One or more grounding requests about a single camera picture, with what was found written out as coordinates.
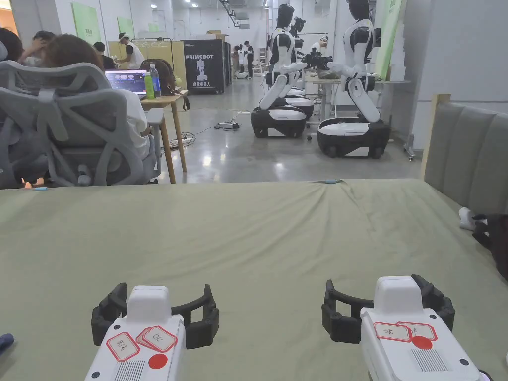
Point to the dark garment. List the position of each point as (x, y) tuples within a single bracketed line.
[(496, 242)]

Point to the grey padded headboard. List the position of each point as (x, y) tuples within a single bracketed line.
[(468, 158)]

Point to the black tall cabinet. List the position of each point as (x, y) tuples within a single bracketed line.
[(204, 67)]

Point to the white and black humanoid robot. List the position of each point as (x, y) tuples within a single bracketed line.
[(357, 119), (279, 99), (299, 101)]

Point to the dark blue cloth item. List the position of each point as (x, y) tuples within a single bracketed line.
[(4, 343)]

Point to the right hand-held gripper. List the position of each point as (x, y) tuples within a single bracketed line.
[(401, 357)]

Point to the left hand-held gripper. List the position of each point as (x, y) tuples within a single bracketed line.
[(137, 349)]

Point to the bed with pale green sheet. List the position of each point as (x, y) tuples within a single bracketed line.
[(246, 238)]

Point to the small white object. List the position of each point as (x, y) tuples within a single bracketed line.
[(465, 218)]

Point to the small light blue clip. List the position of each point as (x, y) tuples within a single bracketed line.
[(39, 189), (332, 181)]

